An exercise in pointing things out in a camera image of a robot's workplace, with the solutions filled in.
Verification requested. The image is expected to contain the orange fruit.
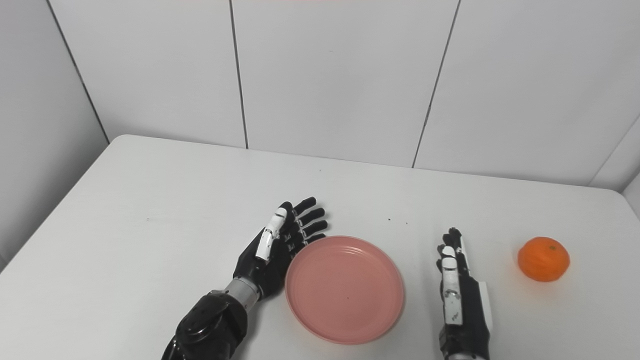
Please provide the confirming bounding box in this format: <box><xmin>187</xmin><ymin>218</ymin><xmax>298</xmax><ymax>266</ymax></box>
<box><xmin>517</xmin><ymin>236</ymin><xmax>571</xmax><ymax>283</ymax></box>

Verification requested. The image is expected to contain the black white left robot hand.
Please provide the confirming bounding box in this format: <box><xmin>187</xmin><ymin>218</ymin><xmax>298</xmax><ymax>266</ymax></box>
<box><xmin>233</xmin><ymin>196</ymin><xmax>329</xmax><ymax>301</ymax></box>

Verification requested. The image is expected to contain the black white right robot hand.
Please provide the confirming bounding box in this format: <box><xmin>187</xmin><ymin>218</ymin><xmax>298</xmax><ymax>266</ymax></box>
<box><xmin>436</xmin><ymin>227</ymin><xmax>495</xmax><ymax>359</ymax></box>

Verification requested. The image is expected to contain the pink round plate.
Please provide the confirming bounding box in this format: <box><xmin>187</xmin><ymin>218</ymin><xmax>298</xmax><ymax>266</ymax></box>
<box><xmin>285</xmin><ymin>235</ymin><xmax>405</xmax><ymax>345</ymax></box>

